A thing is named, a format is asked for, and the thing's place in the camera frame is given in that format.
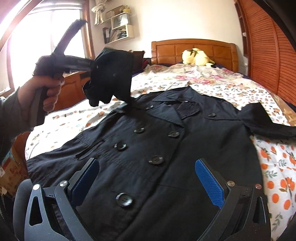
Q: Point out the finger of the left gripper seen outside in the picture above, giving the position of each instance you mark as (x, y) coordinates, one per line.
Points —
(79, 64)

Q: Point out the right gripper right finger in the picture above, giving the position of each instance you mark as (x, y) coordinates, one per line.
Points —
(243, 212)

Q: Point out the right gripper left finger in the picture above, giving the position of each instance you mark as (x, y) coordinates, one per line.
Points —
(50, 213)

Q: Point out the black trench coat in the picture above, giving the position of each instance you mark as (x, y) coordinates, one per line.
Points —
(147, 187)

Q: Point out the left forearm grey sleeve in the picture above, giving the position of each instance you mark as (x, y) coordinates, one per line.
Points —
(12, 122)

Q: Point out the person's left hand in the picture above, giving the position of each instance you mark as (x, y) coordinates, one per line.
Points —
(27, 92)

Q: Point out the wooden desk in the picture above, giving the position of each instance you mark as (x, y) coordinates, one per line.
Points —
(72, 90)

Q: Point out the window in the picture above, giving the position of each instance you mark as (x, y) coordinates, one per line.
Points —
(29, 30)

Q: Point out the wooden chair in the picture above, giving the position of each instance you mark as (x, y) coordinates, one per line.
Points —
(138, 60)

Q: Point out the orange print bed sheet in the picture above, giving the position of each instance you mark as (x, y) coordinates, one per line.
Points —
(276, 158)

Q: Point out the yellow plush toy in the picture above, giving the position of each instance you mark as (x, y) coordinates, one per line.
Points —
(197, 57)

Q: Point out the wooden louvered wardrobe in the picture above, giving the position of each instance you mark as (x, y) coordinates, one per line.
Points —
(271, 57)

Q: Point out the white wall shelf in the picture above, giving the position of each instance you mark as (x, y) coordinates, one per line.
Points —
(116, 22)

